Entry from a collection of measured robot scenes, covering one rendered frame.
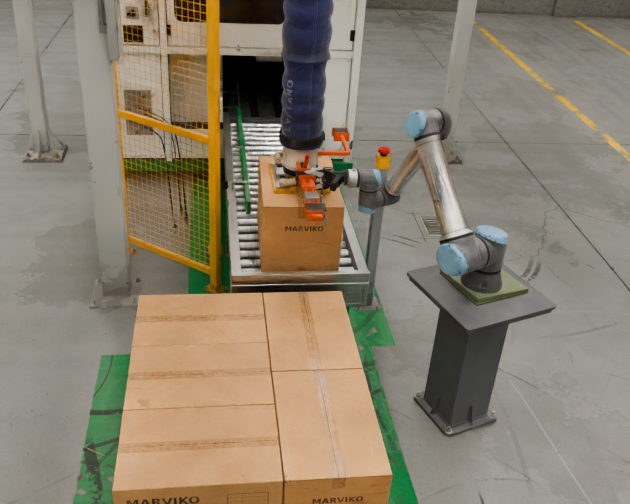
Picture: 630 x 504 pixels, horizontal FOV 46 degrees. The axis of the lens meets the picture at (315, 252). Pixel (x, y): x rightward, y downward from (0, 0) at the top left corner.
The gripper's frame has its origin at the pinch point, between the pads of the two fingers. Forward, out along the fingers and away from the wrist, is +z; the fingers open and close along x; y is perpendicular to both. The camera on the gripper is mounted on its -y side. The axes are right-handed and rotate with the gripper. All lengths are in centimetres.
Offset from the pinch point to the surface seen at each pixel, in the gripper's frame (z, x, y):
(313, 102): -3.6, 32.2, 18.7
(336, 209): -15.2, -13.9, -4.3
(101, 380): 103, -108, -17
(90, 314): 116, -109, 42
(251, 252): 24, -53, 20
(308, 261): -3.3, -44.0, -4.2
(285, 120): 9.1, 21.2, 22.5
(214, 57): 43, 39, 64
